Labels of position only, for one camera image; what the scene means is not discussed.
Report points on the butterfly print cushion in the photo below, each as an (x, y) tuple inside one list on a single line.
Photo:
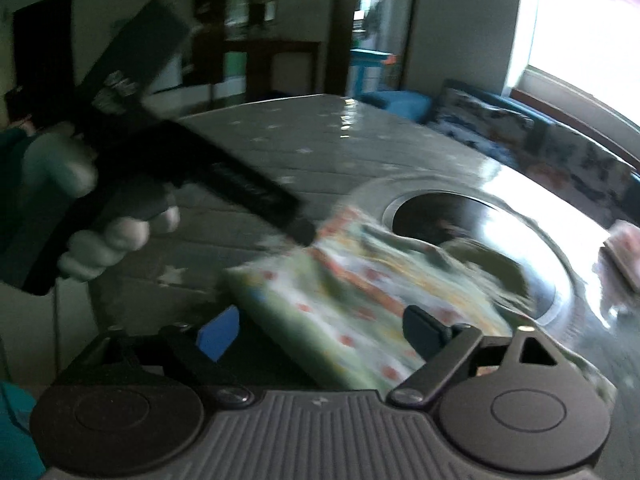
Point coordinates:
[(585, 165), (480, 117)]

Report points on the floral printed garment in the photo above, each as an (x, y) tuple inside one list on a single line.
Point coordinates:
[(340, 300)]

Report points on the folded pink clothes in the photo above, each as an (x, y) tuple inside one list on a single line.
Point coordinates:
[(624, 255)]

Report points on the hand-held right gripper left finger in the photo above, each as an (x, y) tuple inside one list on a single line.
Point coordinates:
[(220, 335)]

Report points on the window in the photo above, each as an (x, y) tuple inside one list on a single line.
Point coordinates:
[(590, 25)]

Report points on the dark door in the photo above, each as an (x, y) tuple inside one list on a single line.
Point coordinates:
[(42, 40)]

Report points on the person's left hand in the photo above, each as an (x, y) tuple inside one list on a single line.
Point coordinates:
[(115, 242)]

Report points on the small teal table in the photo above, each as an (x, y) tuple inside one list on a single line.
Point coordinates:
[(372, 67)]

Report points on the round table inset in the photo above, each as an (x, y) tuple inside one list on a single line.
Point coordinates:
[(450, 210)]

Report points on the open doorway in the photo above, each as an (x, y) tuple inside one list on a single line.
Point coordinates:
[(382, 5)]

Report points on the blue sofa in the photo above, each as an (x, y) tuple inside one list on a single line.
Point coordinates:
[(525, 105)]

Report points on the person's teal shirt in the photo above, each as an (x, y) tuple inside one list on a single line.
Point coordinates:
[(15, 435)]

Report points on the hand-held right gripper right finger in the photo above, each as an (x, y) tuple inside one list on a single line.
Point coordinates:
[(422, 332)]

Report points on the dark wooden cabinet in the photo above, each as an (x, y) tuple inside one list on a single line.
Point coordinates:
[(270, 60)]

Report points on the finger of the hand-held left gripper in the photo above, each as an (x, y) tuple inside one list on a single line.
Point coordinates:
[(300, 227)]

